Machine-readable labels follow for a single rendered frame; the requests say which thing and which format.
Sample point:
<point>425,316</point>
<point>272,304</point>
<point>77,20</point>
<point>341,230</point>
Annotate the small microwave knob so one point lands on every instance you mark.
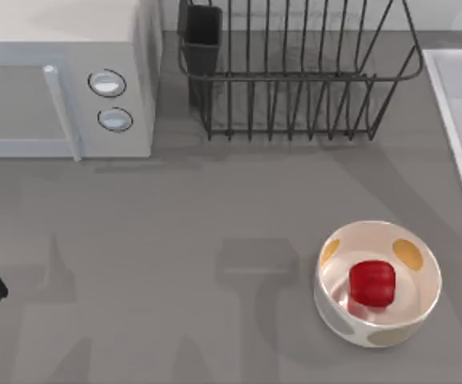
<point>115,119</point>

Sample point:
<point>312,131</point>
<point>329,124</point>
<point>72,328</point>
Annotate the black cutlery holder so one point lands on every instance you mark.
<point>200,38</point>

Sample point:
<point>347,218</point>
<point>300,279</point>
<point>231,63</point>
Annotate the pale microwave oven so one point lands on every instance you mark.
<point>142,60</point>

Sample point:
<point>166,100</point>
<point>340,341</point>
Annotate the large microwave knob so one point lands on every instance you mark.
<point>107,83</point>

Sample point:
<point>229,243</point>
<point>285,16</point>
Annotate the white bowl with spots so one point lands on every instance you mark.
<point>414,304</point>

